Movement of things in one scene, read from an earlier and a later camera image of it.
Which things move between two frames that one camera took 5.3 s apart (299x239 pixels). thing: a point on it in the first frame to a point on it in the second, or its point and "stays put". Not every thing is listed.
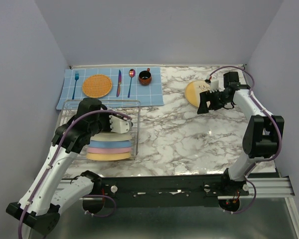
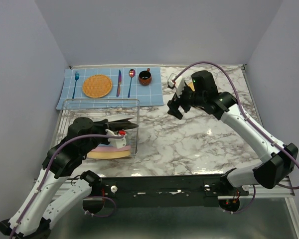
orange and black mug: [145, 77] stays put
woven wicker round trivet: [97, 86] stays put
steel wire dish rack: [130, 108] stays put
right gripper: [206, 96] to [174, 104]
